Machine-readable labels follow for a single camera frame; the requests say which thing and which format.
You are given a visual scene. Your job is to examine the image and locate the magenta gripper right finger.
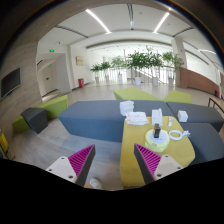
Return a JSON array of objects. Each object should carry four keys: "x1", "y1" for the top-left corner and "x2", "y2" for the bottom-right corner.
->
[{"x1": 133, "y1": 143, "x2": 184, "y2": 185}]

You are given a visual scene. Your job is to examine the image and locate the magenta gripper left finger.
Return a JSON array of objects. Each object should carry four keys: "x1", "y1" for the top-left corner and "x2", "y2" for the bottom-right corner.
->
[{"x1": 45, "y1": 144, "x2": 97, "y2": 188}]

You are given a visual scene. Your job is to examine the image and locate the black charger plug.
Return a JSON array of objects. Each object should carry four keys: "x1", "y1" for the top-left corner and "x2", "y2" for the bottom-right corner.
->
[{"x1": 154, "y1": 124, "x2": 161, "y2": 138}]

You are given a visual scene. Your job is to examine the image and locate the yellow-green round power socket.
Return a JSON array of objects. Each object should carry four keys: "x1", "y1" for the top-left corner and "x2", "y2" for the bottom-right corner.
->
[{"x1": 145, "y1": 129, "x2": 170, "y2": 153}]

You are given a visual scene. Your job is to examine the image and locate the yellow table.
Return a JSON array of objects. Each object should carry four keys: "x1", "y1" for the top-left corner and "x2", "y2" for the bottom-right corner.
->
[{"x1": 120, "y1": 117, "x2": 195, "y2": 187}]

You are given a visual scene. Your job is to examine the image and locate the white upright box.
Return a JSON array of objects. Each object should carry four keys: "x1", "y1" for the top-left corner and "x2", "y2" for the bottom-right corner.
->
[{"x1": 152, "y1": 108, "x2": 163, "y2": 126}]

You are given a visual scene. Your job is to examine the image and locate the white plastic packet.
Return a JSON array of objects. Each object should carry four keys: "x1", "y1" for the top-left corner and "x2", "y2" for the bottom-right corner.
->
[{"x1": 126, "y1": 112, "x2": 148, "y2": 125}]

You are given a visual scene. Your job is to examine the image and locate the large blue-grey sofa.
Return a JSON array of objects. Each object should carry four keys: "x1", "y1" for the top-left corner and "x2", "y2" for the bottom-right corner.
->
[{"x1": 57, "y1": 99, "x2": 176, "y2": 144}]

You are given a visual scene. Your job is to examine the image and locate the small white adapter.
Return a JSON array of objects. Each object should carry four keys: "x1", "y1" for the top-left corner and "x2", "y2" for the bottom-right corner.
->
[{"x1": 168, "y1": 117, "x2": 173, "y2": 127}]

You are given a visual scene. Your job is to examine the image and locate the white small box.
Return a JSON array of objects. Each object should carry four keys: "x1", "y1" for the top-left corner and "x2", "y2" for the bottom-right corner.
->
[{"x1": 178, "y1": 110, "x2": 188, "y2": 122}]

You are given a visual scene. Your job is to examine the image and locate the white stacked box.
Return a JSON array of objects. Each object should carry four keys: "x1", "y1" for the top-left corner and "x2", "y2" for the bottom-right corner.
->
[{"x1": 120, "y1": 100, "x2": 134, "y2": 116}]

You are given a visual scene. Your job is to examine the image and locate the green bench left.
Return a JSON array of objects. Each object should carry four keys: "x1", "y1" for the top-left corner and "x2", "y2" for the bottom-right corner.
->
[{"x1": 12, "y1": 95, "x2": 68, "y2": 133}]

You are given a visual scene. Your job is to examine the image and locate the green bench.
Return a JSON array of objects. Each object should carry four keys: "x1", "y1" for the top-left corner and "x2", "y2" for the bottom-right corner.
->
[
  {"x1": 113, "y1": 88, "x2": 159, "y2": 101},
  {"x1": 12, "y1": 95, "x2": 68, "y2": 133},
  {"x1": 163, "y1": 90, "x2": 192, "y2": 104}
]

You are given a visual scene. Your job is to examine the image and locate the dark grey ottoman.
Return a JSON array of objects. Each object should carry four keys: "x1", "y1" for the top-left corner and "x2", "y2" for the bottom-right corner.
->
[{"x1": 21, "y1": 108, "x2": 48, "y2": 134}]

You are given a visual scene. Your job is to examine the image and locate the blue-grey sofa right section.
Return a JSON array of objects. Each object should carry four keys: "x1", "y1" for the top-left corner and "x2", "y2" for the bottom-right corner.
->
[{"x1": 167, "y1": 102, "x2": 224, "y2": 165}]

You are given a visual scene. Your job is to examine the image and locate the green bench back right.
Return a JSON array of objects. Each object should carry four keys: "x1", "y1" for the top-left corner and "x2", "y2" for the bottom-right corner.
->
[{"x1": 163, "y1": 90, "x2": 192, "y2": 104}]

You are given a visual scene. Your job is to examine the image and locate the red bin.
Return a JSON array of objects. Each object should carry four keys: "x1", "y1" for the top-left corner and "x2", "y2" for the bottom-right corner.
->
[{"x1": 78, "y1": 78, "x2": 85, "y2": 88}]

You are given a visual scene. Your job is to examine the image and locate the potted plant left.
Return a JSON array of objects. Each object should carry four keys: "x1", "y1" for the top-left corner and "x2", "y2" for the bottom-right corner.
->
[{"x1": 90, "y1": 63, "x2": 101, "y2": 83}]

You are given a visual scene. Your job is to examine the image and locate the potted plant right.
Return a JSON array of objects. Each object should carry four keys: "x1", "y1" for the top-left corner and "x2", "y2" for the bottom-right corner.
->
[{"x1": 147, "y1": 49, "x2": 163, "y2": 87}]

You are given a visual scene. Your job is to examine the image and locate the potted plant white pot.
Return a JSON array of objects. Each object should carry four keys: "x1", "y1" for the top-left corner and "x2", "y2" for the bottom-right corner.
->
[{"x1": 127, "y1": 51, "x2": 148, "y2": 86}]

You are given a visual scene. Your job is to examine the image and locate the framed wall picture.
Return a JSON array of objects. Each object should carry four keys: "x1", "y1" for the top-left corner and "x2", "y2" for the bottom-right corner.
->
[{"x1": 76, "y1": 56, "x2": 84, "y2": 66}]

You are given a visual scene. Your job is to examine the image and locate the wall-mounted black television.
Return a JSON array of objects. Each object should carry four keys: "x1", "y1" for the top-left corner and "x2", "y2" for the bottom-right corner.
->
[{"x1": 1, "y1": 68, "x2": 21, "y2": 98}]

